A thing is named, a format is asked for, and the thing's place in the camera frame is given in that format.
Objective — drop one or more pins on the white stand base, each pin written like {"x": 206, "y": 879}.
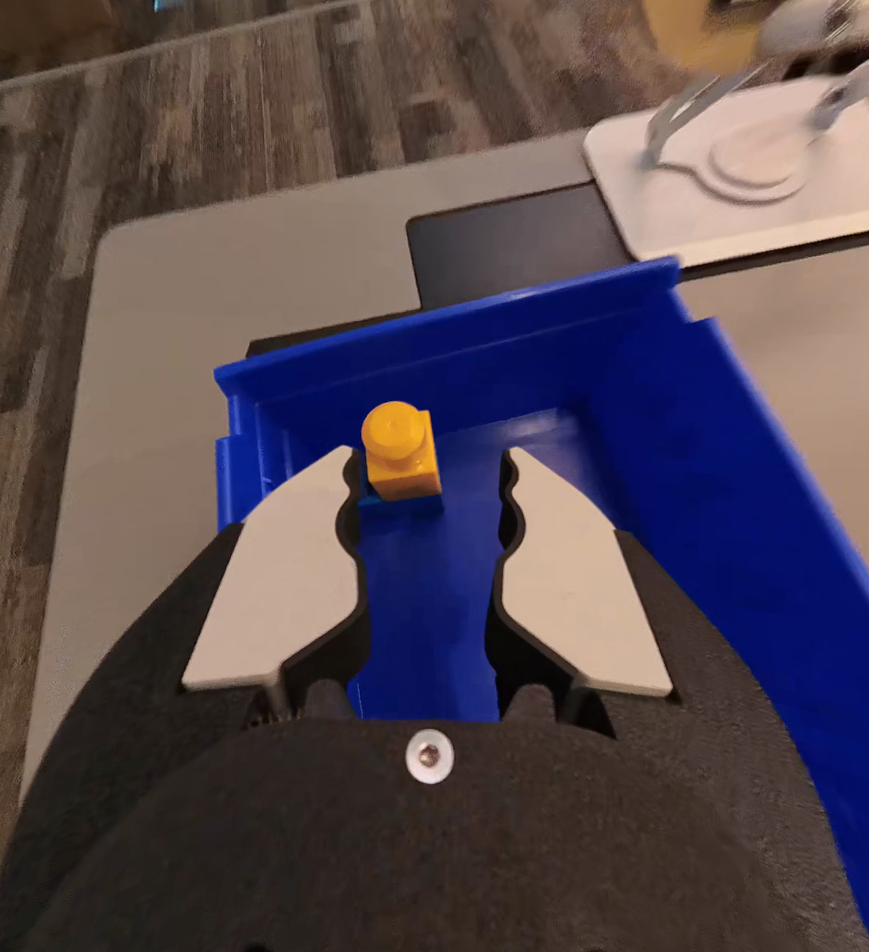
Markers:
{"x": 702, "y": 208}

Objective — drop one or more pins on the cardboard box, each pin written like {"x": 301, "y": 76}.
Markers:
{"x": 40, "y": 22}

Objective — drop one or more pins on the blue plastic bin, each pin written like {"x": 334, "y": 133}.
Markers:
{"x": 702, "y": 483}

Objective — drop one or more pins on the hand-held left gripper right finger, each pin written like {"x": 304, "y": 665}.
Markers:
{"x": 583, "y": 595}

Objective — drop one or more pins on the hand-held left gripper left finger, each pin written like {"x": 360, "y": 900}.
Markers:
{"x": 278, "y": 595}

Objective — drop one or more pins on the black mat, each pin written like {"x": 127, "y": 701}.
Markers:
{"x": 508, "y": 245}

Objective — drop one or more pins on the yellow one-stud block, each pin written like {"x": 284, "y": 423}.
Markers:
{"x": 404, "y": 461}

